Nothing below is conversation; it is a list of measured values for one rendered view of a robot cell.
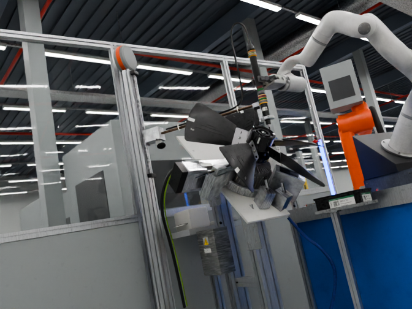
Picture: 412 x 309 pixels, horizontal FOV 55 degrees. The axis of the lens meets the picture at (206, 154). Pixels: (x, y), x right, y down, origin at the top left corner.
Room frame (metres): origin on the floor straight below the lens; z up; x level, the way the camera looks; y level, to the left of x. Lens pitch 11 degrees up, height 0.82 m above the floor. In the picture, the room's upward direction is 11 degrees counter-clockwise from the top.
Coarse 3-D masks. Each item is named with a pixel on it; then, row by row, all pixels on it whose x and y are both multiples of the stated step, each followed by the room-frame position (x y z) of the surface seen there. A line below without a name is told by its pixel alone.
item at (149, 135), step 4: (152, 128) 2.05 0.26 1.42; (156, 128) 2.04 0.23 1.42; (160, 128) 2.07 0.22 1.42; (144, 132) 2.07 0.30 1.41; (148, 132) 2.06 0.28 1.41; (152, 132) 2.05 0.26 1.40; (156, 132) 2.05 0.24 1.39; (160, 132) 2.06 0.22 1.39; (144, 136) 2.07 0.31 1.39; (148, 136) 2.06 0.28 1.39; (152, 136) 2.06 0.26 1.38; (156, 136) 2.05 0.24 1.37; (160, 136) 2.05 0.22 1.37; (164, 136) 2.10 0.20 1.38; (144, 140) 2.09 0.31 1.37; (148, 140) 2.06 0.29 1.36; (152, 140) 2.06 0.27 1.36; (156, 140) 2.07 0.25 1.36; (148, 144) 2.11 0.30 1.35
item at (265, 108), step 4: (248, 40) 1.88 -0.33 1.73; (248, 44) 1.87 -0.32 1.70; (252, 44) 1.87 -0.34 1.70; (248, 48) 1.87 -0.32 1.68; (252, 48) 1.90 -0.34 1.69; (264, 104) 1.87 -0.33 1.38; (264, 108) 1.87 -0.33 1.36; (268, 108) 1.88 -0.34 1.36; (264, 112) 1.87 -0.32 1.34; (268, 112) 1.87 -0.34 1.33; (264, 120) 1.88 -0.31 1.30; (268, 120) 1.87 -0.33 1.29
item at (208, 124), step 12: (204, 108) 1.80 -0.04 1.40; (204, 120) 1.78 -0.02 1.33; (216, 120) 1.79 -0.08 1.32; (228, 120) 1.80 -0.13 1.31; (192, 132) 1.75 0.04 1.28; (204, 132) 1.77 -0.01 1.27; (216, 132) 1.78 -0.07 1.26; (228, 132) 1.80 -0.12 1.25; (216, 144) 1.79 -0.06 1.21; (228, 144) 1.80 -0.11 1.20
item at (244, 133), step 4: (236, 128) 1.81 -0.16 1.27; (236, 132) 1.81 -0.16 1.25; (240, 132) 1.81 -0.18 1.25; (244, 132) 1.81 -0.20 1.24; (236, 136) 1.81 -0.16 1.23; (240, 136) 1.81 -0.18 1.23; (244, 136) 1.81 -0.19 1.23; (232, 140) 1.80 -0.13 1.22; (236, 140) 1.81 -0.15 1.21; (240, 140) 1.81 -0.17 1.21; (244, 140) 1.82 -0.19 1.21; (232, 144) 1.81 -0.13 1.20
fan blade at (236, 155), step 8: (240, 144) 1.65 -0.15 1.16; (248, 144) 1.70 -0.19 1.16; (224, 152) 1.55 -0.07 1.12; (232, 152) 1.58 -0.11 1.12; (240, 152) 1.63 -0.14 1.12; (248, 152) 1.68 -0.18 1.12; (232, 160) 1.56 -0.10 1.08; (240, 160) 1.60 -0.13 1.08; (248, 160) 1.66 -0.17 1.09; (232, 168) 1.54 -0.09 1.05; (240, 168) 1.58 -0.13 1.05; (248, 168) 1.65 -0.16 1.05; (240, 176) 1.56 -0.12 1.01; (248, 176) 1.62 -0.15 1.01; (248, 184) 1.59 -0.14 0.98
